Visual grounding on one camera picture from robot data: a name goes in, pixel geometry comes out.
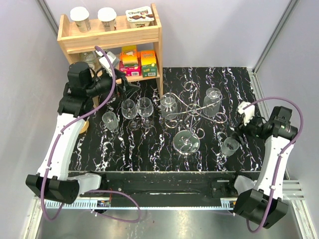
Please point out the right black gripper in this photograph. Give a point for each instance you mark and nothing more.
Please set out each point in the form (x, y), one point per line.
(244, 129)

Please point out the clear stemmed wine glass right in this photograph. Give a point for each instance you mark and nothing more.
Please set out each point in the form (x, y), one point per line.
(145, 110)

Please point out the left white lidded cup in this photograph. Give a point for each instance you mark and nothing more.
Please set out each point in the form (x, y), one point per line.
(80, 16)

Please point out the round yellow wooden coaster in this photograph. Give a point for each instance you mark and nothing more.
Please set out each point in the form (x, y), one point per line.
(85, 127)

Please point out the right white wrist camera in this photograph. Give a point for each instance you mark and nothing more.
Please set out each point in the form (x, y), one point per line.
(247, 111)

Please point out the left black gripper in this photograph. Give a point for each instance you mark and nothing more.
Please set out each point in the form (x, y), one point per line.
(127, 89)

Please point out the chrome wine glass rack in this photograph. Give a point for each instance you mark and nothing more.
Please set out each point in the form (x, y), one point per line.
(187, 141)

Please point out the clear stemmed wine glass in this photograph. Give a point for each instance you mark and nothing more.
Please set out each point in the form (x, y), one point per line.
(129, 111)
(145, 110)

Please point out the Chobani yogurt tub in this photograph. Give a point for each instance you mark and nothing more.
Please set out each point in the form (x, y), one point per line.
(140, 17)

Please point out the left clear glass bottle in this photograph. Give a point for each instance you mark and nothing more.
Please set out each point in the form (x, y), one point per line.
(90, 58)

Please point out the pink sponge box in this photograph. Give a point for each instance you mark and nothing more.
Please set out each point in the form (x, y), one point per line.
(130, 62)

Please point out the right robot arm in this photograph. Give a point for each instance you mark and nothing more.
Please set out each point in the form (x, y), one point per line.
(261, 201)

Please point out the wooden two-tier shelf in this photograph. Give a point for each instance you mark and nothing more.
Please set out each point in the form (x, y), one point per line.
(73, 42)

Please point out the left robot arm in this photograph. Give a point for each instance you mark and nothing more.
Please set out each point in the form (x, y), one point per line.
(51, 182)

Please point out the right white lidded cup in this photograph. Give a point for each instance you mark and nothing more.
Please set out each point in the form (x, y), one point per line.
(107, 16)

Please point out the green Scrub Daddy box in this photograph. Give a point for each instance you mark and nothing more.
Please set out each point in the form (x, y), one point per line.
(148, 63)

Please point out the ribbed goblet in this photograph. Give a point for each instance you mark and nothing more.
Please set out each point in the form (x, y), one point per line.
(212, 102)
(168, 106)
(111, 122)
(229, 146)

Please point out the clear stemmed wine glass left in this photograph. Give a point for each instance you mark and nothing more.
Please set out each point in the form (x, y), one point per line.
(129, 111)

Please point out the white lidded cup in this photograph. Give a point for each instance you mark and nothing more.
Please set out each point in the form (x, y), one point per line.
(107, 16)
(80, 16)

